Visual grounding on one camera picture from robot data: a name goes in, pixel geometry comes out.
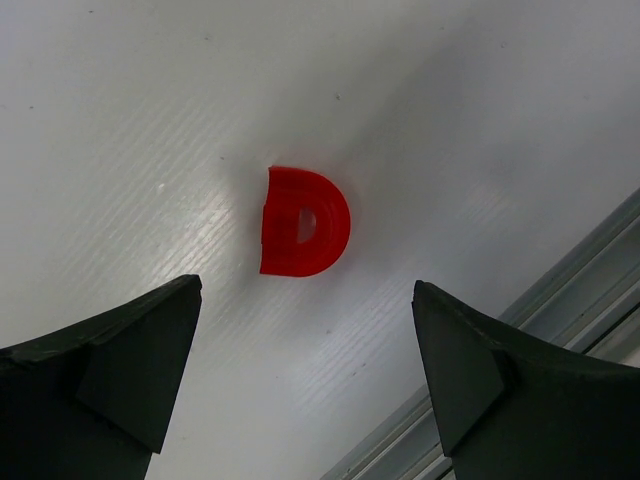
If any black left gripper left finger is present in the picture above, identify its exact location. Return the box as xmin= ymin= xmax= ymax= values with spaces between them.
xmin=1 ymin=275 xmax=202 ymax=479

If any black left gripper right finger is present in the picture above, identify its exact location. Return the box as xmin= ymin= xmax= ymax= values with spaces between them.
xmin=412 ymin=281 xmax=639 ymax=479

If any red arch lego piece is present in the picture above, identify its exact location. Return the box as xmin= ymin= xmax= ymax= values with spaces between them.
xmin=259 ymin=166 xmax=351 ymax=277

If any aluminium table rail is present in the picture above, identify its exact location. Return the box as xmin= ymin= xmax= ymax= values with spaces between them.
xmin=328 ymin=195 xmax=639 ymax=479

